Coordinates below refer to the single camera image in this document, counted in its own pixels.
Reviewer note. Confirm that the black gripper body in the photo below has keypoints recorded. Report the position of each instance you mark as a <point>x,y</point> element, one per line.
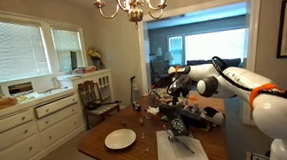
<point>180,94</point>

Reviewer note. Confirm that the green wrapper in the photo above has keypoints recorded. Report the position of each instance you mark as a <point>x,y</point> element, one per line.
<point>165,118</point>

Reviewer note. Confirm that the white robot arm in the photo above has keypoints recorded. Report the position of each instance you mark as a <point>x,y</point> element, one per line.
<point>279,115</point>

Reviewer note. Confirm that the black cardboard box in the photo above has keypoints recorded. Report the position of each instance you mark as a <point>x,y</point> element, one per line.
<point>194,117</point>

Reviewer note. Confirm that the crumpled white tissue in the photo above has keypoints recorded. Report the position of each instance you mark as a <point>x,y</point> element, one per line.
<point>153,110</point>

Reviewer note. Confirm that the silver spoon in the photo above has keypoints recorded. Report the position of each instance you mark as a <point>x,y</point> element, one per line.
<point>171,137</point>

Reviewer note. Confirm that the armchair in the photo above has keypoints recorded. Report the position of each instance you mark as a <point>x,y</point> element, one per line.
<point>159,70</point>

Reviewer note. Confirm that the small tan object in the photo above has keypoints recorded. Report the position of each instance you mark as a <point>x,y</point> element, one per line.
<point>141,121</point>

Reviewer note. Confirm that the table lamp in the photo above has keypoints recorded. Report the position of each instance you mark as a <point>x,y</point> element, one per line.
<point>168,56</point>

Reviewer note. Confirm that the narrow living room window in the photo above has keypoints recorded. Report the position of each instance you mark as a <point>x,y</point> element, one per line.
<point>176,49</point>

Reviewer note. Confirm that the white paper placemat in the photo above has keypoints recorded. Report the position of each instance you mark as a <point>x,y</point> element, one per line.
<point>175,158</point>

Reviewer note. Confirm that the wide living room window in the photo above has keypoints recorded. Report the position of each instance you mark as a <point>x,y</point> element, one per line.
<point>215,45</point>

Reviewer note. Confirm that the white plate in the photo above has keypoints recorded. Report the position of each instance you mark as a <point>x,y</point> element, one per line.
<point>120,139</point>

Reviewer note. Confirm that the white glass door cabinet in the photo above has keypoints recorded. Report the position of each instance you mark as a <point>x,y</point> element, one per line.
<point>102,82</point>

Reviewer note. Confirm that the wooden chair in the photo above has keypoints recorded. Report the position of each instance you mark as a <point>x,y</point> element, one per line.
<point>89,93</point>

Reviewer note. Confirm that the brass chandelier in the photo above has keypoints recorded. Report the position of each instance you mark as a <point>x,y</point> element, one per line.
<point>135,13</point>

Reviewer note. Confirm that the white box with dark print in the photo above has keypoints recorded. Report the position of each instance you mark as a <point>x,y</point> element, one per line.
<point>20,88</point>

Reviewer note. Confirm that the white drawer dresser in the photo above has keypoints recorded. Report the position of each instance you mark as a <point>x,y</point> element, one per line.
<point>13,141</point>

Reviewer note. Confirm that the wide window with blinds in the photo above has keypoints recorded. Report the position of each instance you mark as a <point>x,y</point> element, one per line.
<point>14,47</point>

